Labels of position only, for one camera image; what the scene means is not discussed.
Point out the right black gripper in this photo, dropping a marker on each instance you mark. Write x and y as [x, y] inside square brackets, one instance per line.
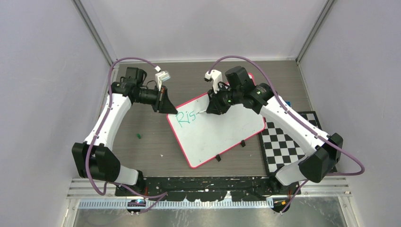
[215, 105]

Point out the slotted cable duct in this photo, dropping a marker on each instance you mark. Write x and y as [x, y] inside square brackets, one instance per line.
[129, 204]

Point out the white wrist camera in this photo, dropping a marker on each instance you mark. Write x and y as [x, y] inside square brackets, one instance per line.
[161, 76]
[215, 77]

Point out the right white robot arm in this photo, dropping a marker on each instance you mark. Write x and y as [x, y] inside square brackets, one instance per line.
[321, 149]

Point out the black white checkerboard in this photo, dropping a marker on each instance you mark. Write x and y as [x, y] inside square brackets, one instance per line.
[277, 148]

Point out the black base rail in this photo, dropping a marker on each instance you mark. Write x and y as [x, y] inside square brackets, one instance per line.
[208, 189]

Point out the pink-framed whiteboard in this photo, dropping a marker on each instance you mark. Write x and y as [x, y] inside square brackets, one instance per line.
[202, 137]

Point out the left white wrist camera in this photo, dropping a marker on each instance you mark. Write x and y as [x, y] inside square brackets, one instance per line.
[161, 76]

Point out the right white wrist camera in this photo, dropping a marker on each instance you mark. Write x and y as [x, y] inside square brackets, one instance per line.
[215, 77]

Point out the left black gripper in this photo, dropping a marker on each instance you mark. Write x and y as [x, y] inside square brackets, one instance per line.
[163, 104]

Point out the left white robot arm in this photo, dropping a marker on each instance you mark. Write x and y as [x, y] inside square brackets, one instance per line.
[95, 154]

